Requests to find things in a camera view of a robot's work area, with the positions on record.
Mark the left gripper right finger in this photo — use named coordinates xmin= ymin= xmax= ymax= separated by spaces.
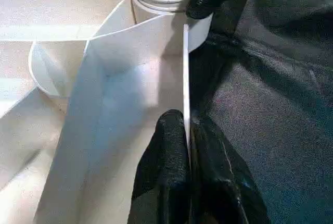
xmin=190 ymin=116 xmax=272 ymax=224

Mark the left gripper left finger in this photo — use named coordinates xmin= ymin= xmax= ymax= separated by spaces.
xmin=129 ymin=108 xmax=193 ymax=224

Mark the white plastic table top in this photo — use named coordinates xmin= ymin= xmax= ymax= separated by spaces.
xmin=0 ymin=0 xmax=213 ymax=224

